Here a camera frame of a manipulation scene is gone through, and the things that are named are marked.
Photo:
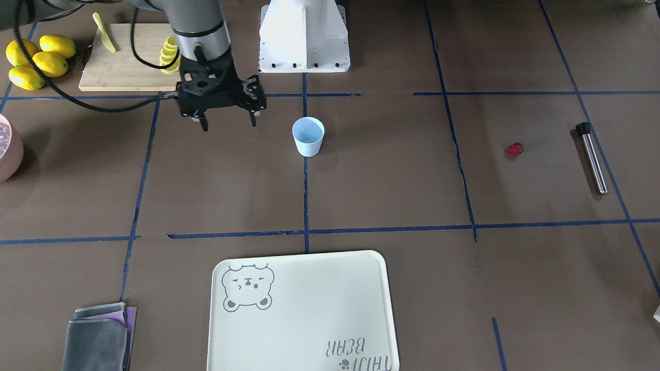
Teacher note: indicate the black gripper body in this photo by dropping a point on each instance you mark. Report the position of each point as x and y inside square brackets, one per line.
[254, 96]

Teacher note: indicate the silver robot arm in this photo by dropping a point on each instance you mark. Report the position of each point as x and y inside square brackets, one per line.
[199, 28]

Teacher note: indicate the light blue plastic cup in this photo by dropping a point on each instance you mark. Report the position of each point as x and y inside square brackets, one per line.
[308, 133]

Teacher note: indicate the pink bowl of ice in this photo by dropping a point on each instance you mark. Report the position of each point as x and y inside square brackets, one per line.
[12, 149]

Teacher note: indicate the lemon slices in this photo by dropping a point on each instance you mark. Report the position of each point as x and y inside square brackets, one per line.
[169, 56]

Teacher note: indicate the wooden cutting board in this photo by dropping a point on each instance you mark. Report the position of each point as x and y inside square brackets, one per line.
[119, 71]

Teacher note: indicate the yellow plastic knife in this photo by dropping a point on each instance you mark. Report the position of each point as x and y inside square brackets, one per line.
[105, 37]

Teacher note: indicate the yellow lemon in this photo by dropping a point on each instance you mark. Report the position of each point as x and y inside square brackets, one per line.
[58, 44]
[26, 78]
[15, 54]
[51, 64]

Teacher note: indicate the cream bear tray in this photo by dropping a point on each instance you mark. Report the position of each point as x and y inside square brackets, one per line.
[324, 311]

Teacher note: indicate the grey folded cloth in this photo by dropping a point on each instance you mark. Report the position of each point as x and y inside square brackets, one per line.
[100, 337]

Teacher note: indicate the red strawberry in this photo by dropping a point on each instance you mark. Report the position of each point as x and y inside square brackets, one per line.
[515, 149]

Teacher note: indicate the steel muddler black tip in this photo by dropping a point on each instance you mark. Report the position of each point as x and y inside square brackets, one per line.
[584, 132]

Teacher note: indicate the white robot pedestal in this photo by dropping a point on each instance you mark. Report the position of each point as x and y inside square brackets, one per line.
[303, 37]

